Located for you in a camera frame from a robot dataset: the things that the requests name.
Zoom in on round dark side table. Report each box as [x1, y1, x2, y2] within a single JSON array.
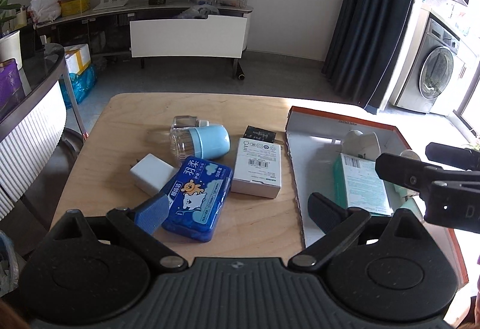
[[1, 44, 88, 218]]

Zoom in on white device green button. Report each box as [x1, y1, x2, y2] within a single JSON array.
[[342, 130, 381, 161]]

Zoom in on white barcode box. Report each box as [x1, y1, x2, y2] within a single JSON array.
[[231, 138, 281, 199]]

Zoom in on blue wipes box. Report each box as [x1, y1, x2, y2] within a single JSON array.
[[162, 156, 233, 242]]

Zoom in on white plastic bag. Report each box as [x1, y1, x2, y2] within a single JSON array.
[[28, 0, 62, 23]]

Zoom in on purple storage tray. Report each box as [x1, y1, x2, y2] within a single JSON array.
[[0, 58, 25, 119]]

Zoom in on white charger block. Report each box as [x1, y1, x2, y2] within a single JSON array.
[[130, 153, 178, 197]]

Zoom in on plant in white pot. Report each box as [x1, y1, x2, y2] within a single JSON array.
[[1, 0, 22, 71]]

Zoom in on black power adapter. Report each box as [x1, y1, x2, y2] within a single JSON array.
[[243, 126, 276, 143]]

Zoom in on silver washing machine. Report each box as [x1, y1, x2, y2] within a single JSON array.
[[391, 14, 467, 116]]

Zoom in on white round plug device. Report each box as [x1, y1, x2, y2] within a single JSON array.
[[393, 149, 422, 202]]

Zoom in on white TV console cabinet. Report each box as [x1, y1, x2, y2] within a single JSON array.
[[37, 3, 253, 80]]

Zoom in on blue plastic bag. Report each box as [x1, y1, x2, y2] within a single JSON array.
[[59, 63, 97, 110]]

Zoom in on orange white cardboard tray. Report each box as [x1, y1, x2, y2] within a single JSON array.
[[285, 105, 470, 286]]

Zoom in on cardboard box with tape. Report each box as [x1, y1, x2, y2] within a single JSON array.
[[64, 44, 91, 75]]

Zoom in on dark blue curtain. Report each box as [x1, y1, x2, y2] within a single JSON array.
[[322, 0, 413, 107]]

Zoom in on light blue capped jar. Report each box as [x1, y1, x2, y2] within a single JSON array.
[[169, 115, 230, 166]]

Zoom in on teal white carton box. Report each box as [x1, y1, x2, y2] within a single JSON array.
[[333, 153, 393, 216]]

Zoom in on yellow tin box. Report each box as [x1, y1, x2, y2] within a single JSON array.
[[60, 0, 91, 17]]

